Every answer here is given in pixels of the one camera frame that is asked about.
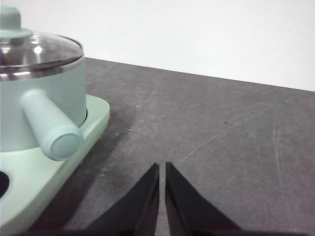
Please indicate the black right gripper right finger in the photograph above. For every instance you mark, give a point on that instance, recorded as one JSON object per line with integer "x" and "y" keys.
{"x": 187, "y": 211}

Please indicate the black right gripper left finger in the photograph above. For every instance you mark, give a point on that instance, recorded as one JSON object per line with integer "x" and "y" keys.
{"x": 137, "y": 211}

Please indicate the green breakfast machine base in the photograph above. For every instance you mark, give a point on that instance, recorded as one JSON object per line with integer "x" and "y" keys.
{"x": 37, "y": 177}

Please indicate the glass lid with green knob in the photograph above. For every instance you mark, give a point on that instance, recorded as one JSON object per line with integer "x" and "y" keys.
{"x": 37, "y": 49}

